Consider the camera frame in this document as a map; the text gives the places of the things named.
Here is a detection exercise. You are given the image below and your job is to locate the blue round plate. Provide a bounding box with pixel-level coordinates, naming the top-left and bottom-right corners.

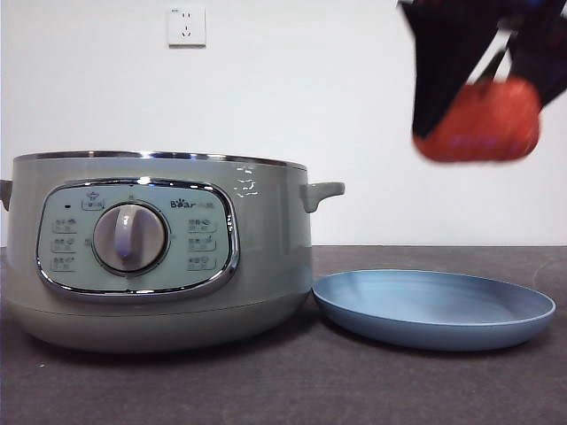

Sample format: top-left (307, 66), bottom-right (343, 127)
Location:
top-left (312, 268), bottom-right (558, 353)

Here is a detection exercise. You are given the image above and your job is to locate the white wall socket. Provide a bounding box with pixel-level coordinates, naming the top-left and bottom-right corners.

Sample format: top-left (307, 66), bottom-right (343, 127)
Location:
top-left (166, 4), bottom-right (207, 50)

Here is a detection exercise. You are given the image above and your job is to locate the pale green electric steamer pot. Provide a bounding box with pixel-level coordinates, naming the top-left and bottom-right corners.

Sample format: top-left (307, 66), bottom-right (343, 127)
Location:
top-left (0, 150), bottom-right (346, 354)

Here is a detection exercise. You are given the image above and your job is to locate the orange toy pumpkin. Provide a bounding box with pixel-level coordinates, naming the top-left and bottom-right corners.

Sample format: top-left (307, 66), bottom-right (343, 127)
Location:
top-left (411, 43), bottom-right (543, 165)

